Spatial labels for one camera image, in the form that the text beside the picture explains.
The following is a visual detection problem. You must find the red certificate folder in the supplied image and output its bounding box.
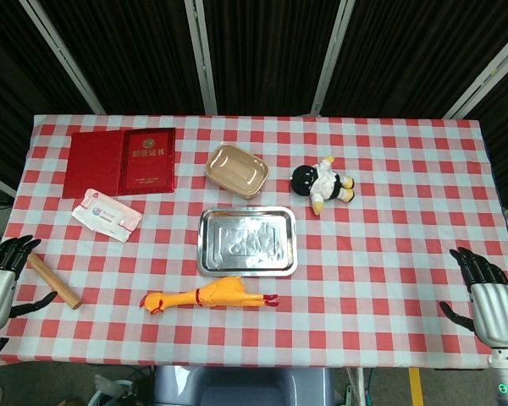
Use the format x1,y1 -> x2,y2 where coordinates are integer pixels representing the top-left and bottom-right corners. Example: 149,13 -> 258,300
62,127 -> 178,200

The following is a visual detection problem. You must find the red white checkered tablecloth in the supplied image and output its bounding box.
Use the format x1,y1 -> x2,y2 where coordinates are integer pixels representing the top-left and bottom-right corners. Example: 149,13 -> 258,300
0,113 -> 508,369

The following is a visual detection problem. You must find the stainless steel tray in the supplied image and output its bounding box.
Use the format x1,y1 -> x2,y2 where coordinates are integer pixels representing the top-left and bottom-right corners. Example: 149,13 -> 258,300
196,206 -> 300,278

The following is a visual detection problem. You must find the brown lidded food container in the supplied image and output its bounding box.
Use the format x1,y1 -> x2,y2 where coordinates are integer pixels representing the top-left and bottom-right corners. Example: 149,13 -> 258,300
205,143 -> 270,200

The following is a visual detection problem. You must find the white partition post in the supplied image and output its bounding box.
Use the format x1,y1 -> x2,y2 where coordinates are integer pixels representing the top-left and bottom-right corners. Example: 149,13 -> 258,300
184,0 -> 218,116
443,36 -> 508,120
19,0 -> 107,115
311,0 -> 357,116

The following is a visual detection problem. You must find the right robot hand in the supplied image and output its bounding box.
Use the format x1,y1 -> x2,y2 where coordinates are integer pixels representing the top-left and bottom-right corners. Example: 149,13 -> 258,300
439,246 -> 508,350

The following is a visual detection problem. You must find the black and white plush doll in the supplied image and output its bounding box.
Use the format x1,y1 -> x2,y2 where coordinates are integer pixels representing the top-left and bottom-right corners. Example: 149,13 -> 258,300
290,155 -> 356,216

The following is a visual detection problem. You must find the wooden rolling pin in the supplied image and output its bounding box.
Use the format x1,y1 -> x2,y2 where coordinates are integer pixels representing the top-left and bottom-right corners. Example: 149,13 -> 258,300
26,252 -> 84,310

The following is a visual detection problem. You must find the yellow rubber chicken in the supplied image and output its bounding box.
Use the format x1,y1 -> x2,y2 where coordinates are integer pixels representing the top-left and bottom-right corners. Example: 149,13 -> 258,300
139,277 -> 279,315

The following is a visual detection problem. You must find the wet wipes pack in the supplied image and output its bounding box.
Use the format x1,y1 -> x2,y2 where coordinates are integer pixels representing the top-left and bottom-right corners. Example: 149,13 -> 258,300
70,188 -> 144,244

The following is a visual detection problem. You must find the blue-grey robot torso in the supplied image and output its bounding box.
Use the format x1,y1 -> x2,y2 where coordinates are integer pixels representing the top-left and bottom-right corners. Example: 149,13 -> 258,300
152,365 -> 335,406

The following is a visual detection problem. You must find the white plastic bag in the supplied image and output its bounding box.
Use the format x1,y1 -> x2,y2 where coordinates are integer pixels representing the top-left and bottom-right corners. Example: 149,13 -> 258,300
88,374 -> 154,406

